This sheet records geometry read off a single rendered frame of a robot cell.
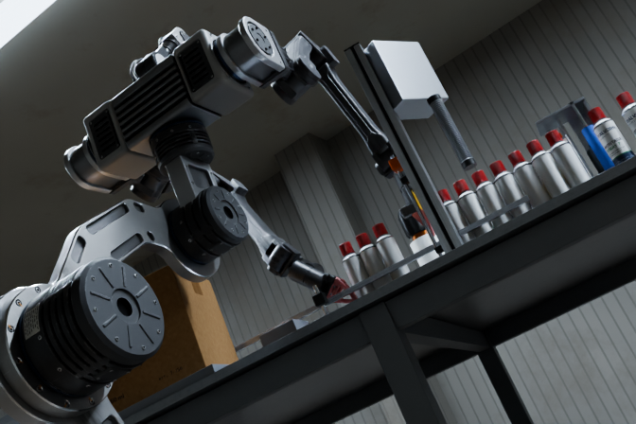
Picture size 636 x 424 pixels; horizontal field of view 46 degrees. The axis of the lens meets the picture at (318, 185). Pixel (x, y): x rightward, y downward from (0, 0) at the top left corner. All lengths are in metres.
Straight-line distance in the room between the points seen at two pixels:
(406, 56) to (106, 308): 1.14
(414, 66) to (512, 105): 2.95
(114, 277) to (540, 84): 3.98
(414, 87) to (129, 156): 0.73
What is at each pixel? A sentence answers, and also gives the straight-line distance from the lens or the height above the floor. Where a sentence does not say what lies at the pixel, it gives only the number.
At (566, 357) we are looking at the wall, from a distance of 4.70.
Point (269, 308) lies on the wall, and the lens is 5.43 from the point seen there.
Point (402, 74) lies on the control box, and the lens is 1.96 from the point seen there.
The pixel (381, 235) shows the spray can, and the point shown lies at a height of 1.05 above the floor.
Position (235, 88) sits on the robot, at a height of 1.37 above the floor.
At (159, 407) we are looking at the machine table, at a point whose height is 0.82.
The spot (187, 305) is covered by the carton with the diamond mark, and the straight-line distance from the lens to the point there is 1.78.
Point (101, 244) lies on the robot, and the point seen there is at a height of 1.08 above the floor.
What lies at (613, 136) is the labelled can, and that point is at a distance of 1.96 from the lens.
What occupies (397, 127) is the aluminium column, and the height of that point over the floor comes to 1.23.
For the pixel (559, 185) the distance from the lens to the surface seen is 1.93.
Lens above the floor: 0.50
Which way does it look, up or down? 21 degrees up
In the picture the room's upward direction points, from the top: 24 degrees counter-clockwise
